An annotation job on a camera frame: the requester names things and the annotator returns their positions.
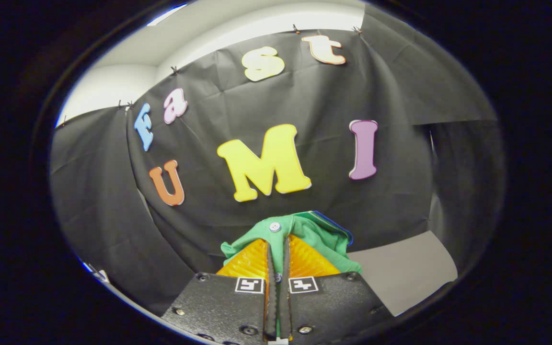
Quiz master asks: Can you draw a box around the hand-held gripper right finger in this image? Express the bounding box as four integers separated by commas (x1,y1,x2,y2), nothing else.
278,235,394,343

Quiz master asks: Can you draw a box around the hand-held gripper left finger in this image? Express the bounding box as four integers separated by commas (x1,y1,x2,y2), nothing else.
161,238,276,345

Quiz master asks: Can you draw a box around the green polo shirt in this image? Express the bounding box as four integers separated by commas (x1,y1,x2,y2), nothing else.
221,211,363,275

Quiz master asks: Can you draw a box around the beige cabinet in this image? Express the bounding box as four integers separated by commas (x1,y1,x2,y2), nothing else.
348,231,459,317

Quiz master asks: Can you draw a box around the black backdrop cloth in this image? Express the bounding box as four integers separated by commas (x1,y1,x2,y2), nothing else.
50,5,506,317

